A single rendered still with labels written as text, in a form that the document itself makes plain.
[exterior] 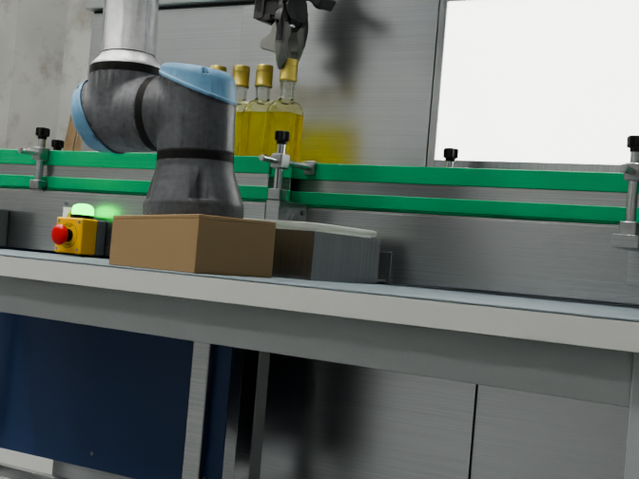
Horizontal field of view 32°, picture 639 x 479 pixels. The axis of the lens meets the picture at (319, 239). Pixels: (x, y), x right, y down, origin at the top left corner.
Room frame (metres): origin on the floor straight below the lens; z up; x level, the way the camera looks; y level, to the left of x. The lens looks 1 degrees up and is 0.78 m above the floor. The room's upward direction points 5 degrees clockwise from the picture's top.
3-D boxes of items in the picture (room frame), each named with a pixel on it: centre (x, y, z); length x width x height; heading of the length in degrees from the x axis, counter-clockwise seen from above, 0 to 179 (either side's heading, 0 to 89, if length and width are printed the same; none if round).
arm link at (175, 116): (1.67, 0.21, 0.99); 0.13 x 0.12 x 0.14; 62
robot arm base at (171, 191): (1.66, 0.19, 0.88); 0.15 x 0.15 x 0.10
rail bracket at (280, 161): (2.02, 0.07, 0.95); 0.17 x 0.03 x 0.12; 149
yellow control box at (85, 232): (2.18, 0.47, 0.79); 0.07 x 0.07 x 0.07; 59
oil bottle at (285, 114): (2.17, 0.09, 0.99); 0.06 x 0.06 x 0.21; 58
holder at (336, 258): (1.89, 0.01, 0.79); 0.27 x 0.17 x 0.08; 149
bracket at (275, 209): (2.03, 0.06, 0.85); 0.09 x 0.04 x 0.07; 149
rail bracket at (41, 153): (2.29, 0.61, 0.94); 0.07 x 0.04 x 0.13; 149
